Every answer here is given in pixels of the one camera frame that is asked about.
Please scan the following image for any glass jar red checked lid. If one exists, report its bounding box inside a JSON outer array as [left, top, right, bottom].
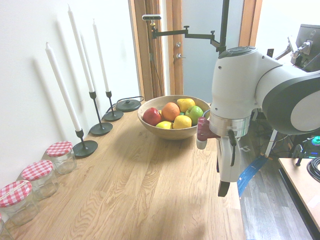
[[0, 180, 40, 226], [45, 140, 78, 175], [20, 159, 60, 200], [0, 212, 14, 240]]

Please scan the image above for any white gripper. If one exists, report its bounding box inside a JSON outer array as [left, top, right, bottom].
[[215, 135, 243, 198]]

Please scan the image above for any short white taper candle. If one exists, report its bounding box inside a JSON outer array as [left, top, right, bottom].
[[44, 41, 83, 132]]

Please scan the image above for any wrist camera with red mount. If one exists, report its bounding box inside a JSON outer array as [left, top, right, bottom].
[[195, 116, 221, 151]]

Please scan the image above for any black coiled cable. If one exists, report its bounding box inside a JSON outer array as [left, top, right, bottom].
[[306, 157, 320, 183]]

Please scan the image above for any green apple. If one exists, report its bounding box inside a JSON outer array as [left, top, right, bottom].
[[184, 105, 205, 124]]

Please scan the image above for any wooden side table black edge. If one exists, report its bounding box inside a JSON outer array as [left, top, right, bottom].
[[278, 157, 320, 239]]

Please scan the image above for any black computer monitor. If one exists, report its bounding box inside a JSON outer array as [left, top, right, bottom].
[[296, 23, 320, 73]]

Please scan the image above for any red apple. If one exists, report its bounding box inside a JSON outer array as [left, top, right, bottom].
[[142, 107, 162, 127]]

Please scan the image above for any white exterior camera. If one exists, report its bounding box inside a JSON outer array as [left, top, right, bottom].
[[141, 14, 162, 22]]

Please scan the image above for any tallest white taper candle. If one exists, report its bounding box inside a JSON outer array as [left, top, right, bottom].
[[67, 4, 96, 94]]

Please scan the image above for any orange fruit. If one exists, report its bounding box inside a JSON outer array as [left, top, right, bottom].
[[161, 101, 181, 122]]

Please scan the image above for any black vertical pole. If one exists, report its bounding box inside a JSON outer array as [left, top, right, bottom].
[[218, 0, 231, 55]]

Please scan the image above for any blue flat ribbon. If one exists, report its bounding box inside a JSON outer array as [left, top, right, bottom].
[[236, 154, 268, 199]]

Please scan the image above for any round wooden bowl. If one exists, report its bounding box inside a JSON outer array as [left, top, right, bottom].
[[137, 94, 212, 141]]

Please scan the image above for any yellow lemon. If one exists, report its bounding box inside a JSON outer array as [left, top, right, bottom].
[[176, 97, 197, 114], [172, 114, 193, 130], [155, 120, 174, 130]]

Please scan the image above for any black candle holder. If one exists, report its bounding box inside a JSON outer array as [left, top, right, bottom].
[[72, 128, 99, 159], [103, 90, 124, 123], [88, 90, 114, 137]]

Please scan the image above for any wooden door frame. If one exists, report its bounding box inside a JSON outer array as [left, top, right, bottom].
[[128, 0, 264, 101]]

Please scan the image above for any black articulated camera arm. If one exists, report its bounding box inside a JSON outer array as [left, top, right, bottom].
[[149, 21, 226, 54]]

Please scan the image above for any frosted glass wooden door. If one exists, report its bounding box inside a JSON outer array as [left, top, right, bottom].
[[164, 0, 245, 104]]

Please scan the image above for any black round kettle base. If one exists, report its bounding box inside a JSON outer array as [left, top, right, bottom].
[[115, 98, 142, 112]]

